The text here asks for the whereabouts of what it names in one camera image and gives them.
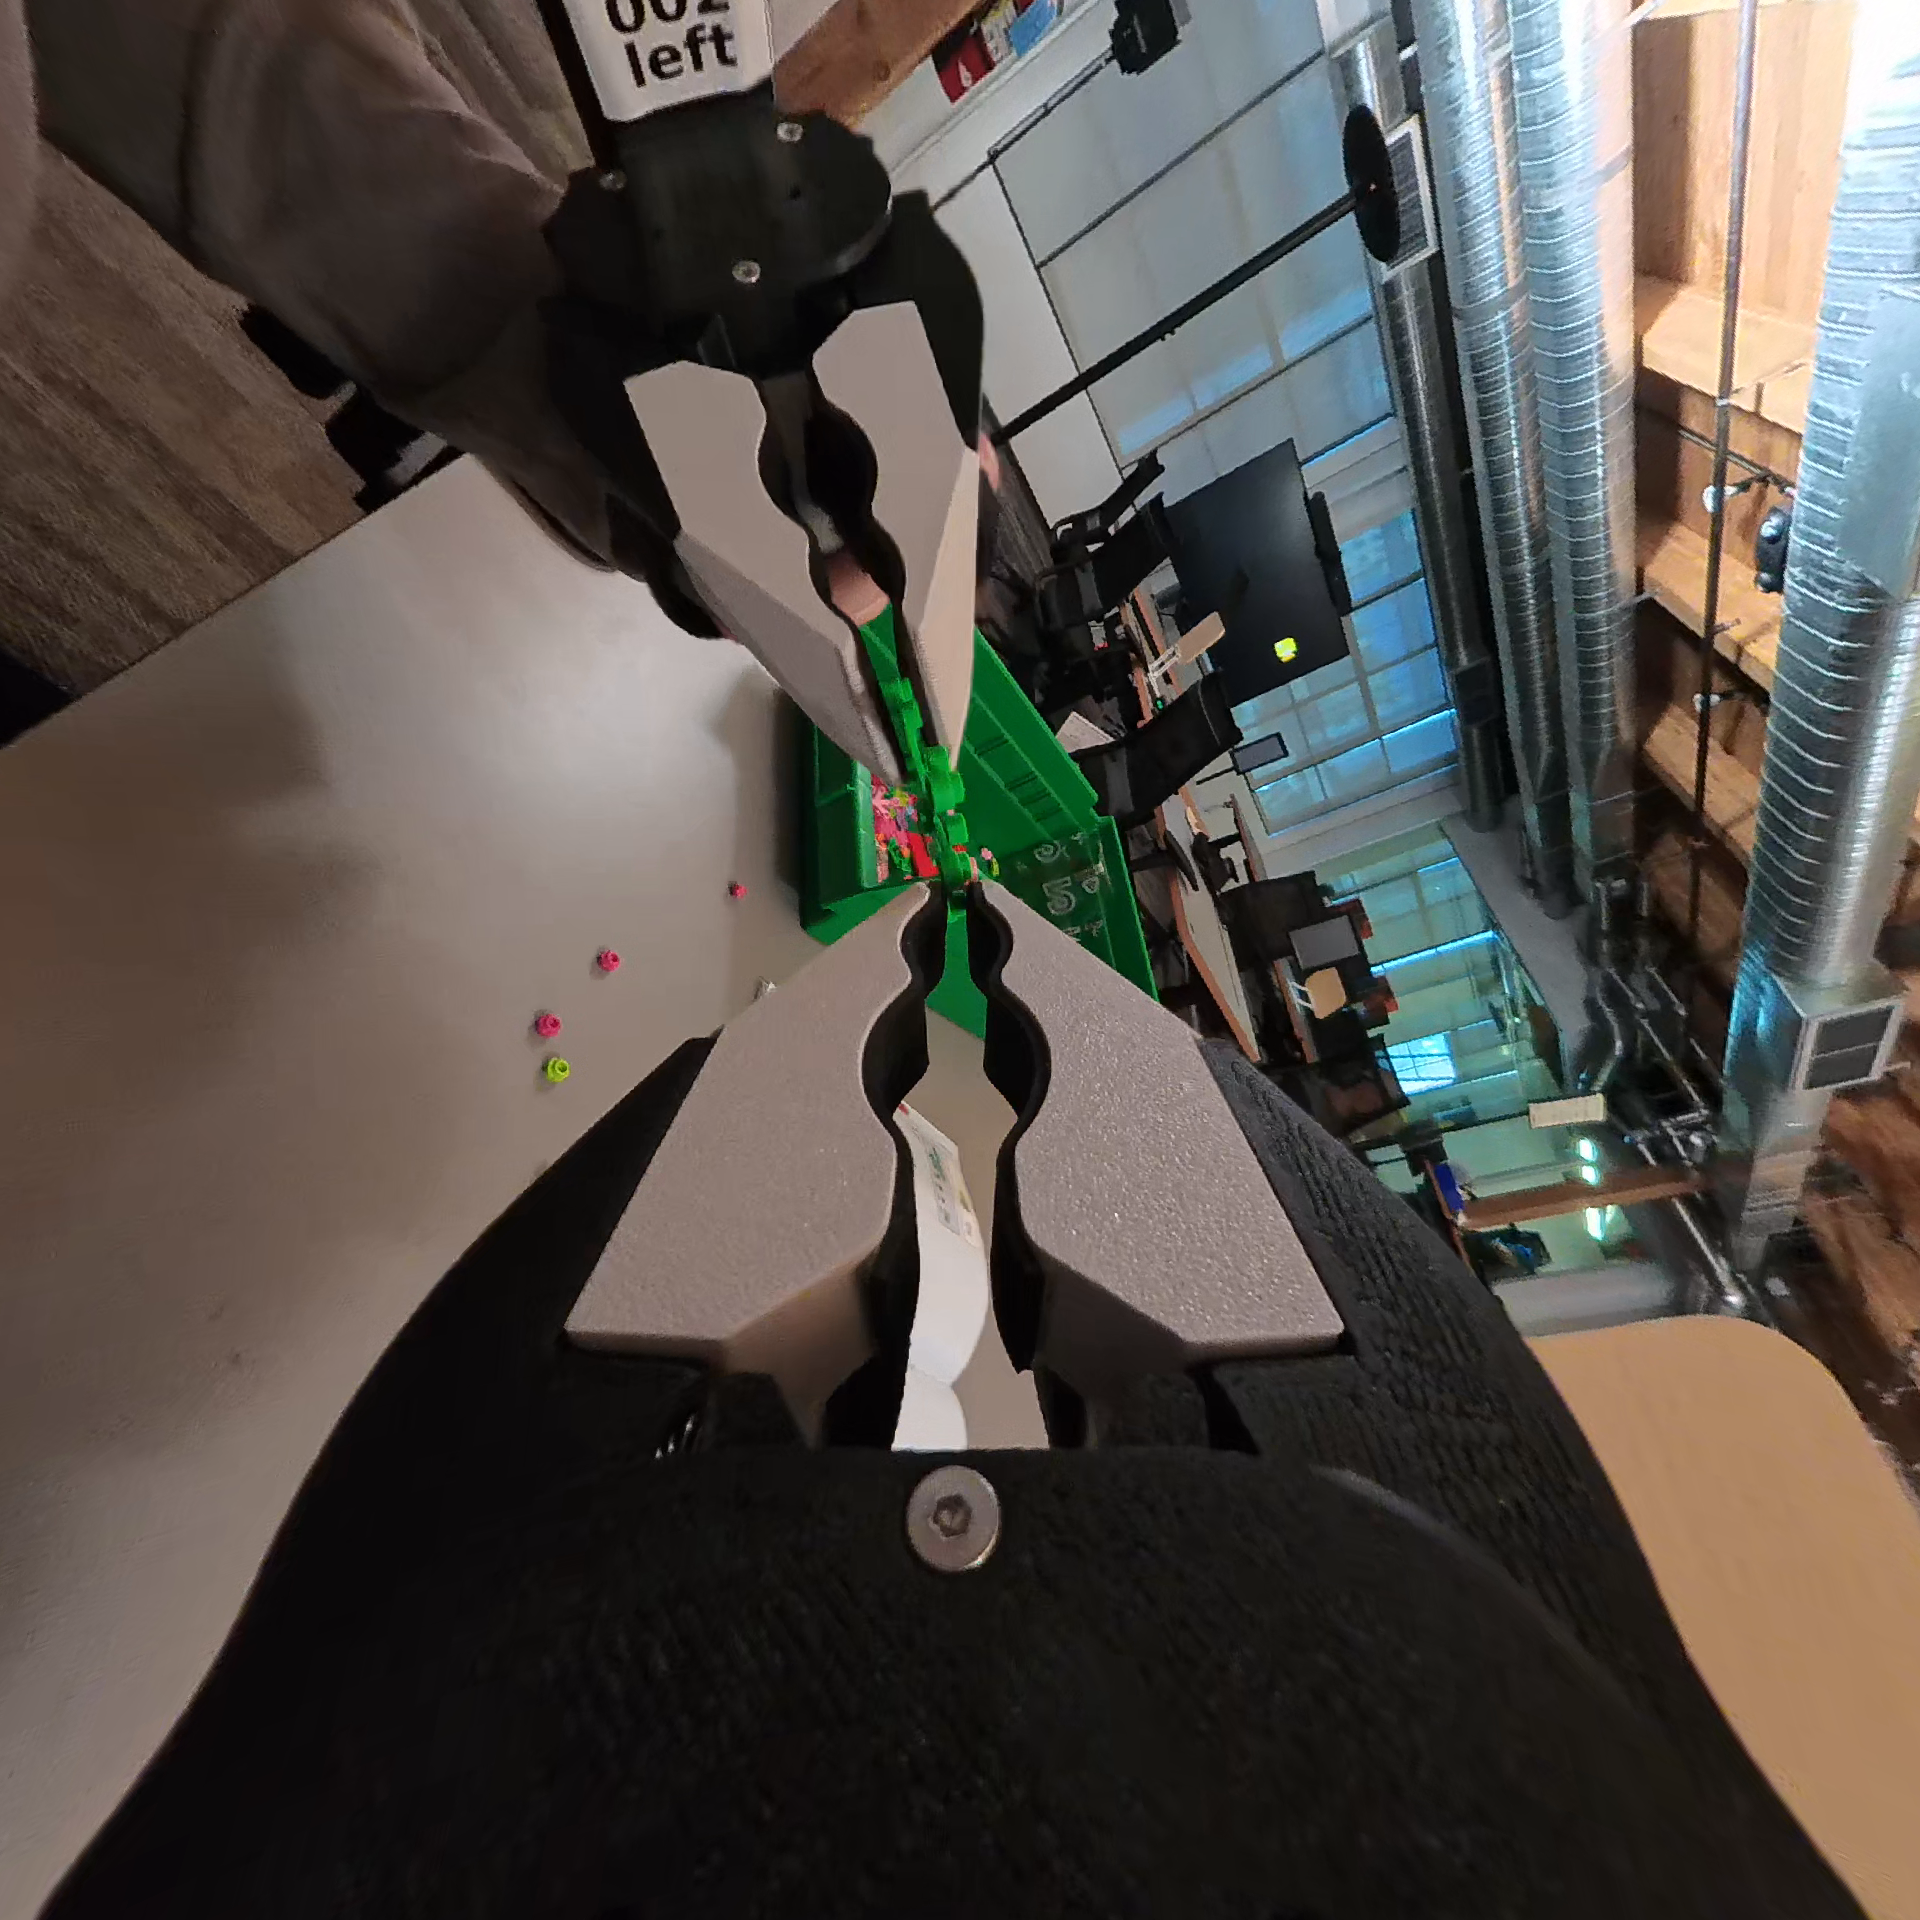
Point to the silver spiral air duct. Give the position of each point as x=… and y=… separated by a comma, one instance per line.
x=1464, y=376
x=1569, y=376
x=1839, y=600

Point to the green plastic bin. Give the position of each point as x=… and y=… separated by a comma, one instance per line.
x=1050, y=840

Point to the pile of lego pieces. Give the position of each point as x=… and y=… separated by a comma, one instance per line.
x=897, y=828

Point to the black round-base stand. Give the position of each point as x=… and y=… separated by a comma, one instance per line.
x=1372, y=165

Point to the black camera on pole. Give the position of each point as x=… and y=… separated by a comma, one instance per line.
x=1148, y=29

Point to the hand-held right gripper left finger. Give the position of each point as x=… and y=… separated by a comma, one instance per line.
x=763, y=1184

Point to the lego instruction booklet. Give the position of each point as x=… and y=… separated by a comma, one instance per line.
x=944, y=1213

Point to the person's left forearm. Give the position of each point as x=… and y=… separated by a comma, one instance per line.
x=375, y=225

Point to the person's left hand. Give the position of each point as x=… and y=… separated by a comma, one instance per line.
x=866, y=597

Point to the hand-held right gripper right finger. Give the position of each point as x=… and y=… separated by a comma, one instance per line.
x=1154, y=1184

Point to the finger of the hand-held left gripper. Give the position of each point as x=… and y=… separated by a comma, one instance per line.
x=931, y=493
x=751, y=539

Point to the green lego plant stem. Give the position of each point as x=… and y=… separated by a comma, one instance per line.
x=938, y=780

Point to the black monitor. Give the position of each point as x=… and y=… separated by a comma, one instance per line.
x=1253, y=570

